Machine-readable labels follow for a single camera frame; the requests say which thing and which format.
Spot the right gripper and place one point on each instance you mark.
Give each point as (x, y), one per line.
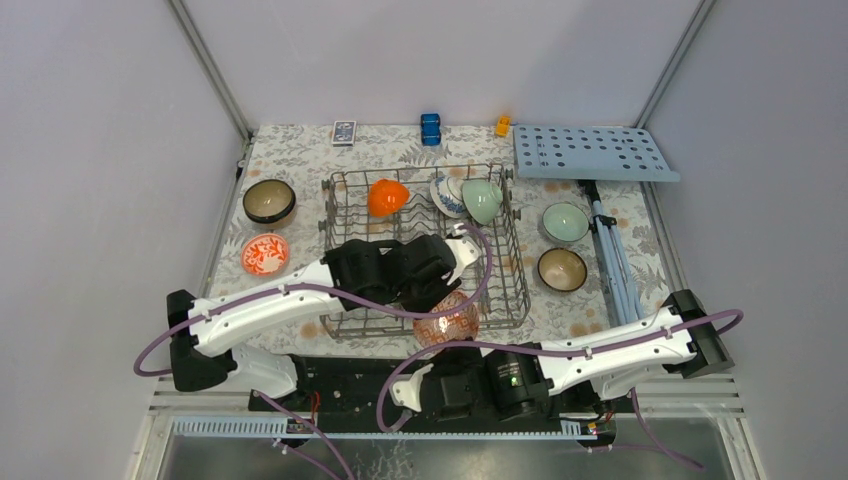
(435, 366)

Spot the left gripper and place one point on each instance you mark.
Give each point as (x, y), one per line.
(443, 286)

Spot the blue zigzag patterned bowl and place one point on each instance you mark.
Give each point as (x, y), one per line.
(462, 325)

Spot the grey wire dish rack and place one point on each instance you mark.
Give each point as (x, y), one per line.
(504, 302)

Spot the orange bowl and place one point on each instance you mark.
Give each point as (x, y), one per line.
(386, 197)

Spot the pale green bowl back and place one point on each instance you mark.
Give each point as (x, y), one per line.
(482, 200)

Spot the pale green bowl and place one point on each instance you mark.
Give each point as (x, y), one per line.
(482, 200)
(565, 222)

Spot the red and white bowl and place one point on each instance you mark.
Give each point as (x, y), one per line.
(265, 255)

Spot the dark brown patterned bowl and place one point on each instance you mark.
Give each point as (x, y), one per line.
(562, 270)

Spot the pale green bowl front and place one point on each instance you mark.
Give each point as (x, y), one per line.
(565, 222)

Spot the brown glazed bowl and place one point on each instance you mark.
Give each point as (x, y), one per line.
(271, 204)

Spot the blue floral white bowl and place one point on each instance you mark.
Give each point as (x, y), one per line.
(446, 194)

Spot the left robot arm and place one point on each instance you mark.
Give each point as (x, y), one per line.
(207, 331)

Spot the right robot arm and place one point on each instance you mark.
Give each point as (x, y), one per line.
(569, 378)

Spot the floral tablecloth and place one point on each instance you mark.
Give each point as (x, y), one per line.
(303, 157)

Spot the blue toy car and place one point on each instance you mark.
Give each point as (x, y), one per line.
(430, 128)

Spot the playing card box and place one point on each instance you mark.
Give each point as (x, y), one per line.
(343, 133)

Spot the orange toy block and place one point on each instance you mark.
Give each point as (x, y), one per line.
(503, 126)

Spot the light blue perforated board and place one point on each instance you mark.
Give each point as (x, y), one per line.
(599, 153)

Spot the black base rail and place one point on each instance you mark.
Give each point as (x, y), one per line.
(350, 386)

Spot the white slotted cable duct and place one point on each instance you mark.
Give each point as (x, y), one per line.
(365, 427)

